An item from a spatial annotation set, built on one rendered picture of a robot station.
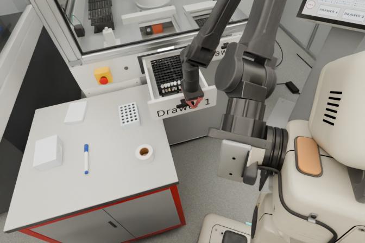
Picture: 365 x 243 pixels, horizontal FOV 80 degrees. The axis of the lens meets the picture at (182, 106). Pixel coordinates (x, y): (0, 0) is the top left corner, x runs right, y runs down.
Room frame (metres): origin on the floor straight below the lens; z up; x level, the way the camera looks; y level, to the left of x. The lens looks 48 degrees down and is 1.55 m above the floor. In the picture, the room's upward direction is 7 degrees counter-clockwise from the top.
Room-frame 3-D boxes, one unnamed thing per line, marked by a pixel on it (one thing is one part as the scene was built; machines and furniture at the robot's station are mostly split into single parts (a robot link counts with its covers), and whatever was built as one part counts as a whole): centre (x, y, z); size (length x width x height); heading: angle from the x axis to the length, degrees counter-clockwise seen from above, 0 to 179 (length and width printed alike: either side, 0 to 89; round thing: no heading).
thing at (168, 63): (0.82, 0.03, 0.87); 0.22 x 0.18 x 0.06; 10
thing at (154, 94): (0.83, 0.03, 0.86); 0.40 x 0.26 x 0.06; 10
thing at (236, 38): (0.99, -0.26, 0.87); 0.29 x 0.02 x 0.11; 100
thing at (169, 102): (0.62, -0.01, 0.87); 0.29 x 0.02 x 0.11; 100
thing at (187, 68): (0.59, -0.04, 1.07); 0.07 x 0.06 x 0.07; 1
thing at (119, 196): (0.57, 0.40, 0.38); 0.62 x 0.58 x 0.76; 100
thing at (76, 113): (0.74, 0.53, 0.77); 0.13 x 0.09 x 0.02; 1
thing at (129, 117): (0.67, 0.25, 0.78); 0.12 x 0.08 x 0.04; 12
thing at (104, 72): (0.86, 0.37, 0.88); 0.07 x 0.05 x 0.07; 100
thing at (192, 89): (0.59, -0.04, 1.01); 0.10 x 0.07 x 0.07; 10
